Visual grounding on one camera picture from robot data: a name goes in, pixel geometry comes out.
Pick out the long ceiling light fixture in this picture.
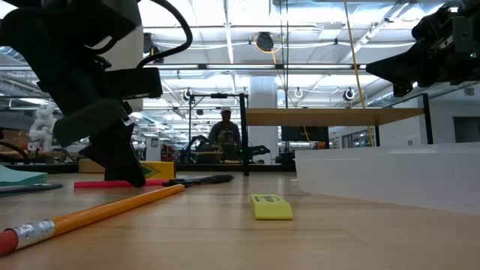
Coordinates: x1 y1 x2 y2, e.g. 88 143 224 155
142 63 367 71

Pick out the wooden shelf with black legs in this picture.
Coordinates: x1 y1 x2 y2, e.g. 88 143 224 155
238 92 435 178

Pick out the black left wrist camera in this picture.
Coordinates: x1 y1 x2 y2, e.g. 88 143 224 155
107 67 164 101

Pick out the neon yellow eraser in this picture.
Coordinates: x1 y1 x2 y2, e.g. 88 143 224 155
250 193 294 221

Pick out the yellow pencil with red eraser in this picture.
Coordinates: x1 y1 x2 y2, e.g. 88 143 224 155
0 183 186 258

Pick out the yellow hanging cable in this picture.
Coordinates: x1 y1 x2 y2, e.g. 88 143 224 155
343 0 377 148

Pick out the blue sticky notes pad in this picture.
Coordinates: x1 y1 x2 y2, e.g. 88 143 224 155
0 164 49 188

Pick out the black background monitor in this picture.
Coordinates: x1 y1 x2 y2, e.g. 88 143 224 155
280 125 331 143

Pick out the dark strip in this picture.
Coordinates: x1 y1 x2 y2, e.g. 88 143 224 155
0 182 64 197

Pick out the background robot workstation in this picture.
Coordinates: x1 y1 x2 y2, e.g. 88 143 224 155
179 134 272 165

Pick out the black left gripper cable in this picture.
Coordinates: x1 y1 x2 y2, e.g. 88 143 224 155
84 0 194 71

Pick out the clear plastic pencil box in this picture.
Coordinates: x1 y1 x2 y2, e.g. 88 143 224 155
293 142 480 215

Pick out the yellow green crayon box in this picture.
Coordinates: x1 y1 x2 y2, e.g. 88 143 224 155
77 158 176 181

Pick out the person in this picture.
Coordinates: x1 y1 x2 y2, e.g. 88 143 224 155
207 106 243 163

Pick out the white robot figure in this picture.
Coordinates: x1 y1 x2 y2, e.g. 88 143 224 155
28 102 58 152

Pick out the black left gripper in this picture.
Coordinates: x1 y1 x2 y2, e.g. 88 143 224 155
0 14 148 188

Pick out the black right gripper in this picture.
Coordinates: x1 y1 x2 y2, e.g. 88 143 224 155
365 0 480 98

